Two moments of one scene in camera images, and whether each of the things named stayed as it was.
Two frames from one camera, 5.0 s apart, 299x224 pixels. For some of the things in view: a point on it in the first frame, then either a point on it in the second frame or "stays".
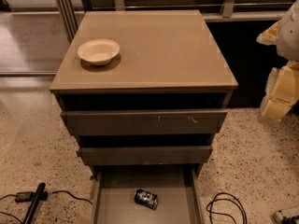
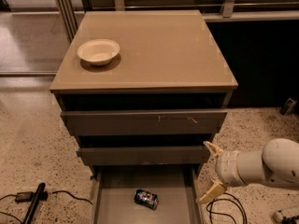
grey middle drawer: (145, 155) stays
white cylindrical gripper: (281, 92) -> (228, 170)
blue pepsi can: (145, 198) stays
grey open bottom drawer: (177, 188) stays
